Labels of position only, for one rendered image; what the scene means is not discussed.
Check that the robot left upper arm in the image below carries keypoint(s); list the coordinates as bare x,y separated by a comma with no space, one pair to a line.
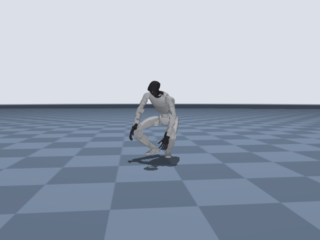
171,104

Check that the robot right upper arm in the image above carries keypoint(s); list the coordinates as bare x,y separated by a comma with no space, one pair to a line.
143,102

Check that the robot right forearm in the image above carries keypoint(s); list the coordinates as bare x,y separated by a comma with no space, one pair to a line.
137,117

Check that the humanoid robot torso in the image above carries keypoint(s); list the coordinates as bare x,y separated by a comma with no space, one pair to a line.
162,107

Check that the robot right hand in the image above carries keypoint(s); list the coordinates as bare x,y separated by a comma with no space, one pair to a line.
132,131

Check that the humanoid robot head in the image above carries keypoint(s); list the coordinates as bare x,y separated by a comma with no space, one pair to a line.
154,89

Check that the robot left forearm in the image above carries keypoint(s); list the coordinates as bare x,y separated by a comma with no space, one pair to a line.
171,124

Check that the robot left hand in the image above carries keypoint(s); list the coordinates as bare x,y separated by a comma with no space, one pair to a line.
165,142

